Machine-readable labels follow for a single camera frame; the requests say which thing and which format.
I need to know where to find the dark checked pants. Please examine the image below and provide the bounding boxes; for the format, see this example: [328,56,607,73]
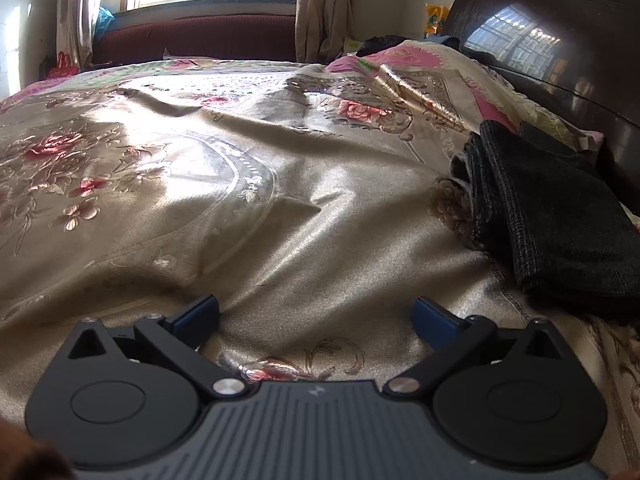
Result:
[450,120,639,327]

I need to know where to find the floral bedspread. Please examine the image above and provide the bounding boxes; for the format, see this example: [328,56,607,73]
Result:
[0,39,640,476]

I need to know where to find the floral pillow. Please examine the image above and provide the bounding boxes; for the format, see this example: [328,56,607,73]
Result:
[328,40,604,152]

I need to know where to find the red gift bag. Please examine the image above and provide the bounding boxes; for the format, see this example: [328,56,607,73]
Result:
[47,51,80,79]

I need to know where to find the black bag on nightstand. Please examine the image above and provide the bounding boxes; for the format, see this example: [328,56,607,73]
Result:
[356,35,407,58]

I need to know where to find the maroon sofa bench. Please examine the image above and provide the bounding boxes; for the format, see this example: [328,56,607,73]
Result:
[92,14,296,66]

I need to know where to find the dark wooden headboard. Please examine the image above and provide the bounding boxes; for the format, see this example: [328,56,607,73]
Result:
[445,0,639,183]

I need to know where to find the yellow package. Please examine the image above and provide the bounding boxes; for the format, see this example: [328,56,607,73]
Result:
[424,4,450,37]

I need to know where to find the blue plastic bag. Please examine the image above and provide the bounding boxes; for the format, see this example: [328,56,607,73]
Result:
[93,6,115,42]

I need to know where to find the right beige curtain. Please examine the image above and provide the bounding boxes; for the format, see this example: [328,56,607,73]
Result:
[295,0,352,63]

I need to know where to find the beige curtain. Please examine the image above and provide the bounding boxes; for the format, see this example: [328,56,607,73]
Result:
[295,0,352,63]
[55,0,101,70]

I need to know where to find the left beige curtain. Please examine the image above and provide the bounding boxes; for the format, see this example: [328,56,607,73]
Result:
[55,0,101,70]

